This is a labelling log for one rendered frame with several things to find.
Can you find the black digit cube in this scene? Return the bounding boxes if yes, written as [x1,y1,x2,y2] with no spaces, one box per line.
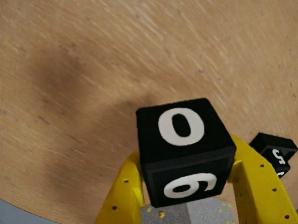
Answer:
[136,97,237,208]
[261,148,291,179]

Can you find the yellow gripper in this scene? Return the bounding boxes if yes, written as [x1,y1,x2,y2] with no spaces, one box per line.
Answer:
[94,133,298,224]

